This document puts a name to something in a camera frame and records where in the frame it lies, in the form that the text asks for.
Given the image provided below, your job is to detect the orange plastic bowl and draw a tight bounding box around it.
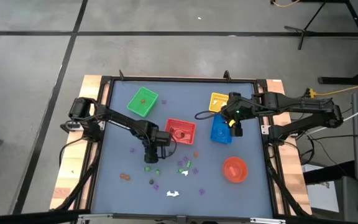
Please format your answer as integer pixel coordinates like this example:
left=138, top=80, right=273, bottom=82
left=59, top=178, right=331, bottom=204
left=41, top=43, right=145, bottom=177
left=222, top=156, right=249, bottom=184

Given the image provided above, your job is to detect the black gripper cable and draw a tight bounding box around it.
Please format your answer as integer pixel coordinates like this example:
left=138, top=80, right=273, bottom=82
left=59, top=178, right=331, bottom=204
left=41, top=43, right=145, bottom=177
left=194, top=110, right=228, bottom=121
left=162, top=141, right=178, bottom=159

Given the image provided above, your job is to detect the black tripod stand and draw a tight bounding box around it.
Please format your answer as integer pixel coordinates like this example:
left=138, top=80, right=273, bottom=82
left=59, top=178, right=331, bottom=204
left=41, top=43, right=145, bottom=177
left=283, top=1, right=326, bottom=50

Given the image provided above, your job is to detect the black floor cable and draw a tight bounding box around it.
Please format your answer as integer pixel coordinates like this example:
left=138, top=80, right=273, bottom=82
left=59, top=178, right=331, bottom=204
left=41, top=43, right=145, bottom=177
left=303, top=133, right=358, bottom=141

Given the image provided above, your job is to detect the blue plastic basket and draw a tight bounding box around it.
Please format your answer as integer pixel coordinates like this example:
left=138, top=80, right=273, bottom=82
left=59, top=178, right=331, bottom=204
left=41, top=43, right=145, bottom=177
left=209, top=113, right=234, bottom=145

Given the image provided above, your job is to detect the black desk leg frame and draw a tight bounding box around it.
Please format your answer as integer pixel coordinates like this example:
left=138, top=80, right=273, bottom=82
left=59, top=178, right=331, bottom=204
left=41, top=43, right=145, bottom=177
left=318, top=0, right=358, bottom=85

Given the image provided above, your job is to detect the green plastic basket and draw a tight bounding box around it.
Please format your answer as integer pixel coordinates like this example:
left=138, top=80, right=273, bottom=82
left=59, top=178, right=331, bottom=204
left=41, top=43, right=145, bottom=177
left=126, top=86, right=160, bottom=118

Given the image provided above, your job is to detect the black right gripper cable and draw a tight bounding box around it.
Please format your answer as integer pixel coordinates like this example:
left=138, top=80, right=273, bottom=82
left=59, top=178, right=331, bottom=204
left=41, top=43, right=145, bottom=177
left=194, top=110, right=228, bottom=121

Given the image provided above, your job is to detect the black metal beam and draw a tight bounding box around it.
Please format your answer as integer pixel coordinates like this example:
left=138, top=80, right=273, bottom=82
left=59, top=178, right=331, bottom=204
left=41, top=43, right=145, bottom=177
left=303, top=160, right=356, bottom=185

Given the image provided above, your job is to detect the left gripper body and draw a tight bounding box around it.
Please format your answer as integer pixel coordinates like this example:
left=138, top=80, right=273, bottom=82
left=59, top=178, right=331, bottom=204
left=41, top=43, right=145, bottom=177
left=144, top=132, right=172, bottom=154

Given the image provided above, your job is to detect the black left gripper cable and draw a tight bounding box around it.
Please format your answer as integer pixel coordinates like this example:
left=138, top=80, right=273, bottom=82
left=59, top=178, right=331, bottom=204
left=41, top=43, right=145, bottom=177
left=162, top=141, right=178, bottom=159

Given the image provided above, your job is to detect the yellow extension cord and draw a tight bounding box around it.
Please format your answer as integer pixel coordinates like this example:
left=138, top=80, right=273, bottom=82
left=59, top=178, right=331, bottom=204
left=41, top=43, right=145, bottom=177
left=305, top=79, right=358, bottom=98
left=270, top=0, right=301, bottom=7

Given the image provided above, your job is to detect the black aluminium table frame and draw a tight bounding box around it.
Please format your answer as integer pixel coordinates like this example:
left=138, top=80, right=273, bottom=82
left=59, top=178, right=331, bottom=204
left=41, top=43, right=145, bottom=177
left=50, top=70, right=313, bottom=223

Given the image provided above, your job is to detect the yellow plastic basket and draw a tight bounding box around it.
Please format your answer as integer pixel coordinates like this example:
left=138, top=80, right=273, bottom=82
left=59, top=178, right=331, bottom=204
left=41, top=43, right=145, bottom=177
left=208, top=91, right=230, bottom=113

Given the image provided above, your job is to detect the silver aluminium crossbar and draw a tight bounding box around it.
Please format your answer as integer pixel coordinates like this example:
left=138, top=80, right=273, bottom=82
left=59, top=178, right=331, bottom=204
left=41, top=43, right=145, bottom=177
left=78, top=213, right=287, bottom=224

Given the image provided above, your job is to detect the red plastic basket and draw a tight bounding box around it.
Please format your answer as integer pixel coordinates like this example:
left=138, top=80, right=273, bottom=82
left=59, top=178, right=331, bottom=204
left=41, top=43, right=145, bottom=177
left=164, top=118, right=196, bottom=146

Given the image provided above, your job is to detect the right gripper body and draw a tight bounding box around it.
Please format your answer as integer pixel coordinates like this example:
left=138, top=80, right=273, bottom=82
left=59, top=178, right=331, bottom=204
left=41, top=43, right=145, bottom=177
left=223, top=104, right=248, bottom=126

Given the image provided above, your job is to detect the white box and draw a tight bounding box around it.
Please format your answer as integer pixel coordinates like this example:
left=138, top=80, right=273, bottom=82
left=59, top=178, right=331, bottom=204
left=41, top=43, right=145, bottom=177
left=301, top=164, right=332, bottom=213

